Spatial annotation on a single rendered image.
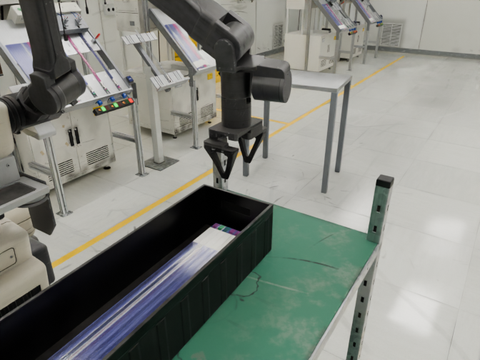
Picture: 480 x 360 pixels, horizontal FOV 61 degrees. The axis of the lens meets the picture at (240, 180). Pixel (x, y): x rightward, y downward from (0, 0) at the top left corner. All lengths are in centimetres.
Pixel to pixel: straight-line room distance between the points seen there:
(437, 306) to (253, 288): 164
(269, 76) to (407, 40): 905
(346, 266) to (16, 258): 81
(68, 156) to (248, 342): 278
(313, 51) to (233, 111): 628
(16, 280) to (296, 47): 640
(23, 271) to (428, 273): 202
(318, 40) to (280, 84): 626
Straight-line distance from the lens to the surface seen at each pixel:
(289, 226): 95
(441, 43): 962
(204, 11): 71
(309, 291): 78
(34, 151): 316
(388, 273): 244
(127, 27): 422
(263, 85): 71
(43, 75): 98
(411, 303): 229
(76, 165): 338
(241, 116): 75
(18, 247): 117
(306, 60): 705
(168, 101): 402
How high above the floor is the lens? 147
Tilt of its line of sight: 27 degrees down
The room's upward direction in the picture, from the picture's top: straight up
